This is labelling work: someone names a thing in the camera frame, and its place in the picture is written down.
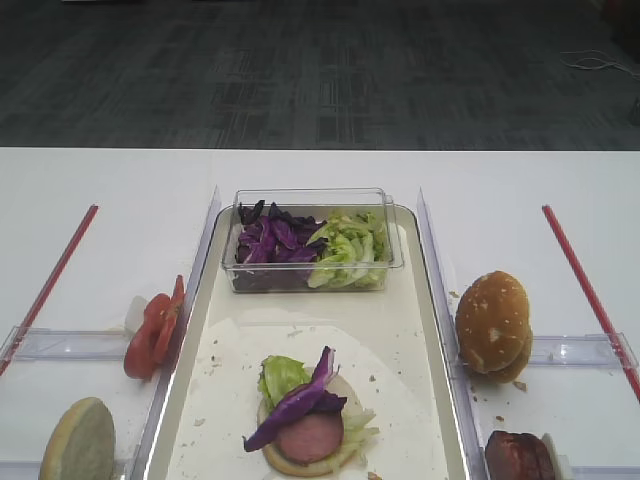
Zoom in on purple cabbage leaf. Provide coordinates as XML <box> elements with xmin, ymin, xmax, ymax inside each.
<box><xmin>243</xmin><ymin>346</ymin><xmax>347</xmax><ymax>452</ymax></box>

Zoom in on green lettuce pile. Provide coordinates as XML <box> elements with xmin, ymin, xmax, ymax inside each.
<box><xmin>306</xmin><ymin>211</ymin><xmax>391</xmax><ymax>290</ymax></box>

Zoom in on lettuce leaf on bun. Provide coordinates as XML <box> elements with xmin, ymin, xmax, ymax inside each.
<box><xmin>258</xmin><ymin>355</ymin><xmax>311</xmax><ymax>412</ymax></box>

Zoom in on red tomato slices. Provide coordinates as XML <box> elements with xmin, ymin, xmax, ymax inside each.
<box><xmin>123</xmin><ymin>275</ymin><xmax>185</xmax><ymax>380</ymax></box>

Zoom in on dark meat patties stack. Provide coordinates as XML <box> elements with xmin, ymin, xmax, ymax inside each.
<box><xmin>484</xmin><ymin>430</ymin><xmax>556</xmax><ymax>480</ymax></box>

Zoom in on clear plastic salad box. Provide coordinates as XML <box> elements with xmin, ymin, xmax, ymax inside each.
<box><xmin>221</xmin><ymin>188</ymin><xmax>404</xmax><ymax>293</ymax></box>

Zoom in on purple cabbage pile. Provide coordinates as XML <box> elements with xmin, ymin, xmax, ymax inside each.
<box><xmin>233</xmin><ymin>200</ymin><xmax>327</xmax><ymax>293</ymax></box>

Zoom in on cream metal serving tray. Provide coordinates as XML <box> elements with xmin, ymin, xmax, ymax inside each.
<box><xmin>145</xmin><ymin>207</ymin><xmax>467</xmax><ymax>479</ymax></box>

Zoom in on bottom bun on tray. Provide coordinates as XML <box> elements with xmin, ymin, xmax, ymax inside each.
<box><xmin>262</xmin><ymin>375</ymin><xmax>379</xmax><ymax>478</ymax></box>

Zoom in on right long clear divider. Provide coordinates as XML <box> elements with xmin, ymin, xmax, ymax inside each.
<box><xmin>417</xmin><ymin>188</ymin><xmax>488</xmax><ymax>479</ymax></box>

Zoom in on long clear divider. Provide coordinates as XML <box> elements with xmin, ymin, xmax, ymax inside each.
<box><xmin>122</xmin><ymin>189</ymin><xmax>221</xmax><ymax>479</ymax></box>
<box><xmin>417</xmin><ymin>188</ymin><xmax>488</xmax><ymax>479</ymax></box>

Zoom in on sesame bun tops right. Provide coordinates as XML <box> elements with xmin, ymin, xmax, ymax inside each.
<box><xmin>455</xmin><ymin>271</ymin><xmax>533</xmax><ymax>383</ymax></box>

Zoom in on round pink sausage slice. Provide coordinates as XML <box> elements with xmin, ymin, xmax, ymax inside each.
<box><xmin>275</xmin><ymin>412</ymin><xmax>344</xmax><ymax>465</ymax></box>

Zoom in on right red straw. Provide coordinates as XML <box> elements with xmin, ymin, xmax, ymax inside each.
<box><xmin>541</xmin><ymin>205</ymin><xmax>639</xmax><ymax>398</ymax></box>

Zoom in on red straw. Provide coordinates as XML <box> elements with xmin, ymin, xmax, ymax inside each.
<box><xmin>0</xmin><ymin>204</ymin><xmax>99</xmax><ymax>375</ymax></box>
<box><xmin>541</xmin><ymin>205</ymin><xmax>639</xmax><ymax>398</ymax></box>

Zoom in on left red straw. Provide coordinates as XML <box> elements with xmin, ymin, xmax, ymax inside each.
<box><xmin>0</xmin><ymin>204</ymin><xmax>99</xmax><ymax>375</ymax></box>

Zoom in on left long clear divider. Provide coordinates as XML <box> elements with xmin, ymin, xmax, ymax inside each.
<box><xmin>122</xmin><ymin>189</ymin><xmax>221</xmax><ymax>479</ymax></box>

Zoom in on upper right clear holder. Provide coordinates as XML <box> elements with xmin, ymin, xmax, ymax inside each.
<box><xmin>529</xmin><ymin>333</ymin><xmax>639</xmax><ymax>370</ymax></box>

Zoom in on clear holder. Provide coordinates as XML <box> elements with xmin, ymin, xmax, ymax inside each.
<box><xmin>529</xmin><ymin>333</ymin><xmax>639</xmax><ymax>370</ymax></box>
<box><xmin>1</xmin><ymin>327</ymin><xmax>129</xmax><ymax>362</ymax></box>

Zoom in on upper left clear holder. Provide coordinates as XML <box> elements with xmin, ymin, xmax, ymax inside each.
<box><xmin>1</xmin><ymin>327</ymin><xmax>129</xmax><ymax>362</ymax></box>

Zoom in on upright bun half left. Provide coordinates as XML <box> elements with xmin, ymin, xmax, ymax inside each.
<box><xmin>38</xmin><ymin>397</ymin><xmax>115</xmax><ymax>480</ymax></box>

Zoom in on white cable on floor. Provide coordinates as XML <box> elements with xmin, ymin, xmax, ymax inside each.
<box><xmin>559</xmin><ymin>48</ymin><xmax>640</xmax><ymax>77</ymax></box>

